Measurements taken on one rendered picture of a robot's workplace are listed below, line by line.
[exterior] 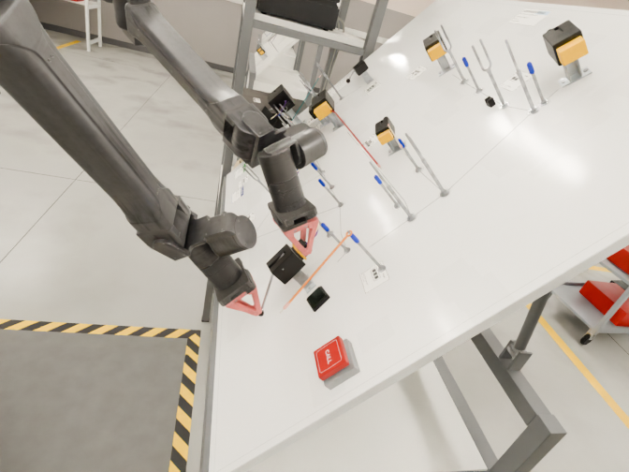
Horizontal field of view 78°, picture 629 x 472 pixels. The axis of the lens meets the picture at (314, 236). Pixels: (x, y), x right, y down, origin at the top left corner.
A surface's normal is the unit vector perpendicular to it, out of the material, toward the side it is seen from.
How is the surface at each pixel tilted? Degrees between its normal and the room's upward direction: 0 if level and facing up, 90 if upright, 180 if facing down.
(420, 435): 0
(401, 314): 52
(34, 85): 118
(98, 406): 0
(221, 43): 90
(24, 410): 0
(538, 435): 90
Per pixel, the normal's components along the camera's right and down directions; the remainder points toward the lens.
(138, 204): 0.04, 0.79
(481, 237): -0.60, -0.61
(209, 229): -0.44, -0.47
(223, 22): 0.13, 0.54
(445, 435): 0.25, -0.83
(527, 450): -0.96, -0.12
